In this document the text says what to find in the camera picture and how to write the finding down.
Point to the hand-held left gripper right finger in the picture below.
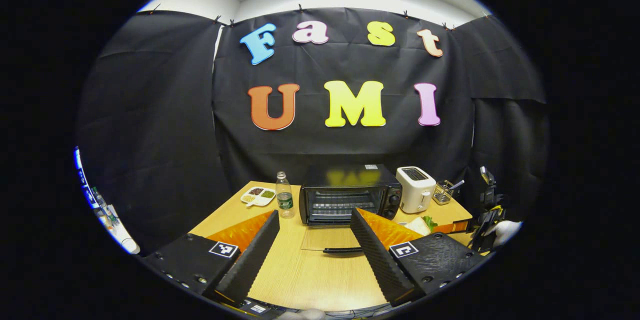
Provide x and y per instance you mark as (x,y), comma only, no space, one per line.
(380,260)

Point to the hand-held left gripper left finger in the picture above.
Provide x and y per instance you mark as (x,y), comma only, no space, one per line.
(250,260)

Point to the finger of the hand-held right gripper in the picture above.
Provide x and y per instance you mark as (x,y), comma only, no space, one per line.
(452,226)

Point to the sandwich with lettuce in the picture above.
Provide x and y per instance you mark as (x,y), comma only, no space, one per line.
(417,225)

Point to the black electric oven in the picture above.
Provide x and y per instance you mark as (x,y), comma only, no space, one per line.
(350,180)

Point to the white toaster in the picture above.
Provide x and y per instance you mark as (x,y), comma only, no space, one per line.
(415,190)

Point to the white divided plate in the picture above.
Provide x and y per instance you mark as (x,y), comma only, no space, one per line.
(257,196)

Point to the clear plastic water bottle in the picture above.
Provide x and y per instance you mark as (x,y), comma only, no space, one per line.
(285,200)

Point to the black backdrop cloth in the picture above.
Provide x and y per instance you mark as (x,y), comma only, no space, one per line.
(330,145)

